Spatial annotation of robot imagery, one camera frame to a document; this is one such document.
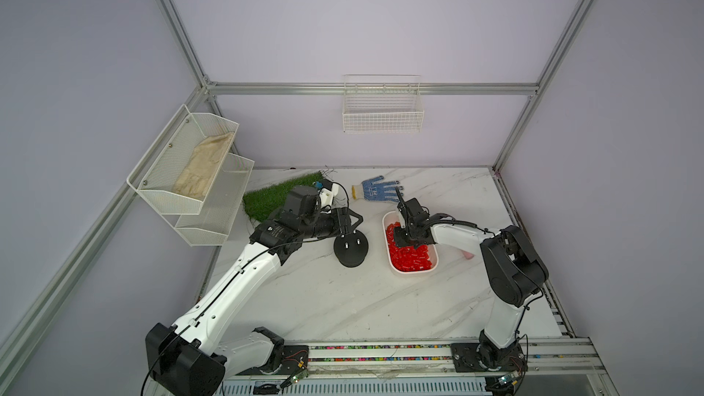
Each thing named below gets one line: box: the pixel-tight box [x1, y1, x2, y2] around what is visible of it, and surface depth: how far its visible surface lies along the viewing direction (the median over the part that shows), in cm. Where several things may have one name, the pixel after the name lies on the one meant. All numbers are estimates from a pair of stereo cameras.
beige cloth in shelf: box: [172, 132, 234, 199], surface depth 81 cm
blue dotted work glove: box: [351, 175, 404, 203], surface depth 116 cm
